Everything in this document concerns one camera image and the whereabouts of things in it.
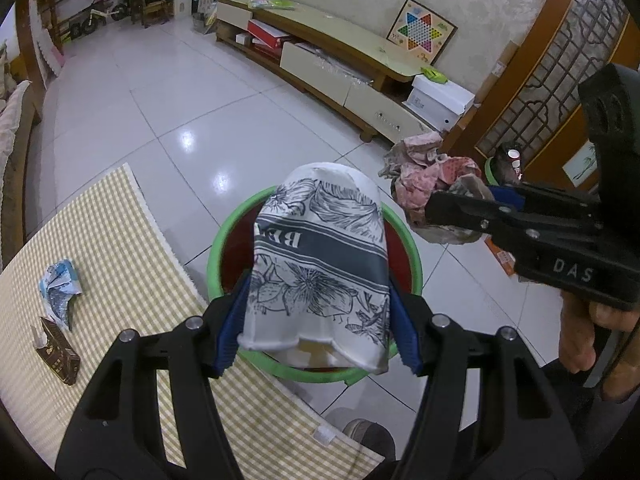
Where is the pink cloth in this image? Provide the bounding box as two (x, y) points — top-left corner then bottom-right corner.
(377, 132), (496, 246)

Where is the striped beige sofa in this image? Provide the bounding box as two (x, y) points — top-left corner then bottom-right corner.
(0, 42), (43, 261)

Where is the yellow checked tablecloth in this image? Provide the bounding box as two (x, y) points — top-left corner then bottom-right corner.
(0, 162), (386, 476)

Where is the small framed picture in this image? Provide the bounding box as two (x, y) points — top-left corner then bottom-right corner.
(562, 142), (598, 183)

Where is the wooden chair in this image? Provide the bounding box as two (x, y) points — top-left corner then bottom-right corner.
(141, 0), (171, 28)

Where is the brown chocolate wrapper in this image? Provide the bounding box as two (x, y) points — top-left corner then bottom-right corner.
(32, 317), (81, 386)

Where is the person's right hand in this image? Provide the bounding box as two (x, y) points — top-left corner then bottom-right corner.
(557, 290), (640, 401)

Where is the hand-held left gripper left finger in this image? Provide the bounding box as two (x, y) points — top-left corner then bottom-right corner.
(54, 272), (253, 480)

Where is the chinese checkers board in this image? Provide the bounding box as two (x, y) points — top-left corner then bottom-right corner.
(386, 0), (458, 66)

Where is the wooden lattice screen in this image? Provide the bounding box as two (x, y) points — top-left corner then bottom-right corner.
(440, 0), (640, 196)

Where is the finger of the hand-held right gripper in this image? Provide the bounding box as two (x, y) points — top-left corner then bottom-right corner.
(424, 189), (525, 237)
(489, 182), (601, 216)

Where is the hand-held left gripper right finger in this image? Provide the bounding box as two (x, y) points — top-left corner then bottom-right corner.
(385, 277), (586, 480)

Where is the low wooden television cabinet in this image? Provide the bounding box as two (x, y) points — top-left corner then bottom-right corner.
(215, 0), (441, 143)

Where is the red folder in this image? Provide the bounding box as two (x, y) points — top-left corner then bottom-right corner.
(247, 19), (291, 51)

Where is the person's grey shoe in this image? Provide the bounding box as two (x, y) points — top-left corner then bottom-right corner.
(342, 419), (396, 461)

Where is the orange box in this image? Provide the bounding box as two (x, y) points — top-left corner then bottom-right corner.
(484, 235), (516, 276)

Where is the green plastic bin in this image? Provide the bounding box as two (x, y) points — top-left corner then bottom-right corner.
(206, 185), (423, 386)

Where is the blue white plastic wrapper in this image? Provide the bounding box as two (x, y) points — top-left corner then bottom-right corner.
(40, 260), (83, 331)

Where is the white storage box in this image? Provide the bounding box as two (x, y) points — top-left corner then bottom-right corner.
(405, 75), (476, 133)

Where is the white balance bike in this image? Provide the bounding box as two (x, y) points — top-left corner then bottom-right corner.
(67, 0), (126, 41)

